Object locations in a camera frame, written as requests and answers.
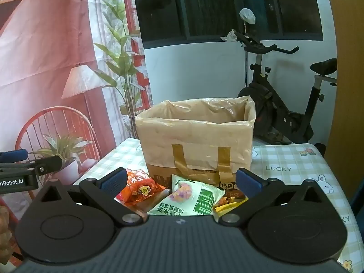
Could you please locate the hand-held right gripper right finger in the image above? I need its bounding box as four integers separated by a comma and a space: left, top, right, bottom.
218, 168, 334, 228

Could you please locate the black exercise bike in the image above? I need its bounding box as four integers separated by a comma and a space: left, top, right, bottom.
220, 29, 339, 152

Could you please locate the white plastic bag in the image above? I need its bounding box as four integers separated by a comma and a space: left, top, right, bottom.
239, 8, 256, 25

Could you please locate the wooden door panel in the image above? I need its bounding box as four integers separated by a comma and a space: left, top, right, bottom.
324, 0, 364, 214

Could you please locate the dark window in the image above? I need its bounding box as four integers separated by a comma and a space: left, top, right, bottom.
132, 0, 325, 42

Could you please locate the white crumpled cloth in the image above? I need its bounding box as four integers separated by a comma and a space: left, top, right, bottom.
221, 30, 238, 42

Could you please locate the yellow snack packet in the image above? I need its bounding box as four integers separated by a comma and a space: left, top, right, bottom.
213, 195, 249, 214

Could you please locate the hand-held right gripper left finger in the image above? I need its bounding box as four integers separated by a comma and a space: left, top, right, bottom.
31, 168, 149, 228

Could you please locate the orange-red snack packet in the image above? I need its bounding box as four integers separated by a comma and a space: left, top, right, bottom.
114, 169, 168, 207

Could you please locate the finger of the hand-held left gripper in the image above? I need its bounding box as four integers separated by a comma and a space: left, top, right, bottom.
0, 156, 62, 177
0, 149, 28, 163

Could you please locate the checked tablecloth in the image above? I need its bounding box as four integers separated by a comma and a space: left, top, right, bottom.
72, 137, 359, 273

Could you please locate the brown paper bag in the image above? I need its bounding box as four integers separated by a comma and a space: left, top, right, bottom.
134, 96, 256, 190

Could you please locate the person's left hand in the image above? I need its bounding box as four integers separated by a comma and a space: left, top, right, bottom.
0, 205, 13, 260

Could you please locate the printed wall backdrop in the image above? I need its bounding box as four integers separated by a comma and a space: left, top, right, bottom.
0, 0, 154, 195

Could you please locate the green and white snack packet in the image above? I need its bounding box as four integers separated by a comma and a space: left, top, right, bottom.
146, 173, 226, 217

